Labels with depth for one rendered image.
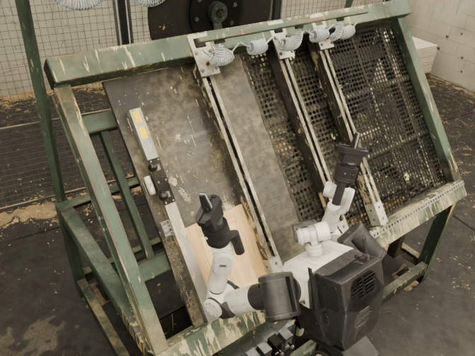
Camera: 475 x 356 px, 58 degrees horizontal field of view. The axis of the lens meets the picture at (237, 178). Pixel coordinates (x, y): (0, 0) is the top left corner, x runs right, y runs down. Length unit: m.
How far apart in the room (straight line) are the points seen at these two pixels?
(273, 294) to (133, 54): 1.09
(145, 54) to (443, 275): 2.79
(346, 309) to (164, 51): 1.24
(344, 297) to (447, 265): 2.46
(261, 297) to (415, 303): 2.10
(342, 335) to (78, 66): 1.35
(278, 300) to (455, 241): 2.84
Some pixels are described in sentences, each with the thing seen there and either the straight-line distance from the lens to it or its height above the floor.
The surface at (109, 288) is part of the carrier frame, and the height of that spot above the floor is 0.79.
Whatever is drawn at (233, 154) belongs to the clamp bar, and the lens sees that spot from 1.94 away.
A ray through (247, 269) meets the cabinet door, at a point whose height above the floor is 0.98.
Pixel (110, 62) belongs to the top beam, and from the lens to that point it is 1.82.
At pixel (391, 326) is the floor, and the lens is 3.24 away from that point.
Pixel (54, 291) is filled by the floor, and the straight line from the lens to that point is 3.40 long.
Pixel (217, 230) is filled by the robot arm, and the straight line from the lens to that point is 1.38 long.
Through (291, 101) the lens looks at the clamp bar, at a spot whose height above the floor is 1.53.
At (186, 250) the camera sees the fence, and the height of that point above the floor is 1.16.
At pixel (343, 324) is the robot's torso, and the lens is 1.49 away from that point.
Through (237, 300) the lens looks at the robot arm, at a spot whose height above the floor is 1.22.
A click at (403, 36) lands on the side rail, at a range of 3.03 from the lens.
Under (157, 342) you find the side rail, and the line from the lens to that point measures 1.81.
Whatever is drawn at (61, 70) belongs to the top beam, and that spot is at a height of 1.83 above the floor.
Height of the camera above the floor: 2.43
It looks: 35 degrees down
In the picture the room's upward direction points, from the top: 3 degrees clockwise
